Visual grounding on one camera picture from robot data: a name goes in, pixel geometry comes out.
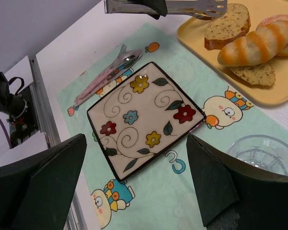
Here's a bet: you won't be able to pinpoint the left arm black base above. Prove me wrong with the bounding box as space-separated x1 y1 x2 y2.
7 77 38 148

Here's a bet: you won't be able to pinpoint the large seeded bread slice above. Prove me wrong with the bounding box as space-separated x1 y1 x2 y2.
204 3 251 50

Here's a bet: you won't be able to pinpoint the pink handled fork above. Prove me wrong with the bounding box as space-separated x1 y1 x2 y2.
74 44 127 107

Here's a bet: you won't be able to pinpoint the aluminium table frame rail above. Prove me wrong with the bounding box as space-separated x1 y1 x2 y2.
30 58 86 230

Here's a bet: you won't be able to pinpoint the square floral ceramic plate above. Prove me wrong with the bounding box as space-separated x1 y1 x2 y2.
87 62 206 181

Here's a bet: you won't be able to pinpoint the pink handled spoon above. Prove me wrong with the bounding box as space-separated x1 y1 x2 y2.
74 44 142 107

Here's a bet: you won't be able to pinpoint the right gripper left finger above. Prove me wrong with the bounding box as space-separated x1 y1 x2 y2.
0 134 87 230

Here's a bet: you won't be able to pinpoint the small seeded bread slice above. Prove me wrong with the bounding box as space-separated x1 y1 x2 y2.
229 62 276 86

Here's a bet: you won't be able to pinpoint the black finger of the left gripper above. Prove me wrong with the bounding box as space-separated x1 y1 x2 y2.
134 0 168 19

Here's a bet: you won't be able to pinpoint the metal serving tongs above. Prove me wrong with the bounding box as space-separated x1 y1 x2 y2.
103 0 228 20

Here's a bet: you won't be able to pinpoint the orange striped bread roll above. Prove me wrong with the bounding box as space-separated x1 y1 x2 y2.
217 21 288 67

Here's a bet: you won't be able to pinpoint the green cartoon placemat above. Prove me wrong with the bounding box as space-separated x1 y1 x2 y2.
57 24 288 230

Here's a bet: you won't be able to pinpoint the yellow plastic tray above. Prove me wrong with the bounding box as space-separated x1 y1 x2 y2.
177 0 288 106

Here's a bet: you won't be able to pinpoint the pink glazed donut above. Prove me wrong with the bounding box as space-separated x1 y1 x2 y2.
256 14 288 57

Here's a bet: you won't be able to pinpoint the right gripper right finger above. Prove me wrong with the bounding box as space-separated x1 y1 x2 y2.
186 134 288 230

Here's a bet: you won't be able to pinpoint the clear drinking glass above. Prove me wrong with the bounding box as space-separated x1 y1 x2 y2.
226 135 288 176

